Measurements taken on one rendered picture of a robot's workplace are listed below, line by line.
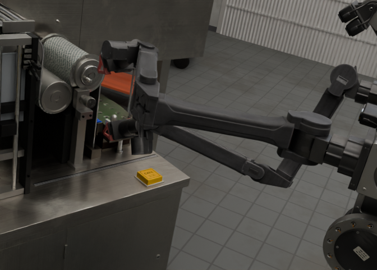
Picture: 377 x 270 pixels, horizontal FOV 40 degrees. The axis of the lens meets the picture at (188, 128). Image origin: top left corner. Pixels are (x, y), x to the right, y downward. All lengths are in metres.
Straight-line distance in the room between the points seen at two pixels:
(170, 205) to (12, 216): 0.65
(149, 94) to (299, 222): 2.69
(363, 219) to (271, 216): 2.27
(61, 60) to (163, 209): 0.69
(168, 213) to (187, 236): 1.16
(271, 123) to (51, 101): 0.94
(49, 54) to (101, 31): 0.35
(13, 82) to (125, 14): 0.82
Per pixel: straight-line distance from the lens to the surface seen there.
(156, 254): 2.20
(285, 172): 1.62
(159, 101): 1.11
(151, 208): 2.02
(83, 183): 1.90
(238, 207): 3.64
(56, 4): 2.14
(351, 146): 1.14
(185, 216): 3.43
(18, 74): 1.62
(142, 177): 1.94
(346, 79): 1.60
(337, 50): 7.76
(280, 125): 1.15
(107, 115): 2.12
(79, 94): 1.87
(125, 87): 4.68
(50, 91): 1.85
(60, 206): 1.77
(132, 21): 2.36
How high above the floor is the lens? 1.90
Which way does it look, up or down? 24 degrees down
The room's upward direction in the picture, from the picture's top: 11 degrees clockwise
